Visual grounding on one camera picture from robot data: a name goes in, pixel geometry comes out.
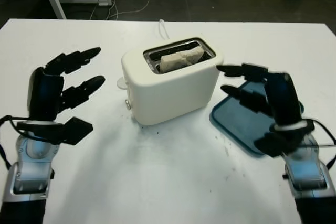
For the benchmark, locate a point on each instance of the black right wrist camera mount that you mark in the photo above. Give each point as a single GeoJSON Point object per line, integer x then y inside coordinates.
{"type": "Point", "coordinates": [273, 142]}

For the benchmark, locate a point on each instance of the white toaster lever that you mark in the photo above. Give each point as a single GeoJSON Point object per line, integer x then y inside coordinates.
{"type": "Point", "coordinates": [121, 83]}

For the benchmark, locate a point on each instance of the beige bread slice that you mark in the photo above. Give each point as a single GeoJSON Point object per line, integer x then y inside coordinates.
{"type": "Point", "coordinates": [178, 60]}

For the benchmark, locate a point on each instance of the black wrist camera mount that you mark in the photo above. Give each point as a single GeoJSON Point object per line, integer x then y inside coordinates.
{"type": "Point", "coordinates": [273, 142]}
{"type": "Point", "coordinates": [76, 130]}

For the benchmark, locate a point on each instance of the cream white two-slot toaster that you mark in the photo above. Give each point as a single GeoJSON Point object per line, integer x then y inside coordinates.
{"type": "Point", "coordinates": [173, 98]}

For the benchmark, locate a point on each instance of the blue plastic tray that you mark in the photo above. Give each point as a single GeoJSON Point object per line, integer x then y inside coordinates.
{"type": "Point", "coordinates": [236, 127]}

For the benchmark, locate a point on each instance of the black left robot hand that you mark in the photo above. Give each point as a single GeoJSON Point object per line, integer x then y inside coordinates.
{"type": "Point", "coordinates": [44, 95]}

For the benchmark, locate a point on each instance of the silver toaster dial knob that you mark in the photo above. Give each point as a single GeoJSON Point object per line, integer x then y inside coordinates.
{"type": "Point", "coordinates": [128, 104]}

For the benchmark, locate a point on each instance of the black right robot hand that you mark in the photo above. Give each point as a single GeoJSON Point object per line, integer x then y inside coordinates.
{"type": "Point", "coordinates": [284, 98]}

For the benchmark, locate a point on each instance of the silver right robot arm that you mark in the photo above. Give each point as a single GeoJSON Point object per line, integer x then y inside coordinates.
{"type": "Point", "coordinates": [307, 176]}

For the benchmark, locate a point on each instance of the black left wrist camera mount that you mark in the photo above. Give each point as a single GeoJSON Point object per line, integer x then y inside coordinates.
{"type": "Point", "coordinates": [76, 130]}

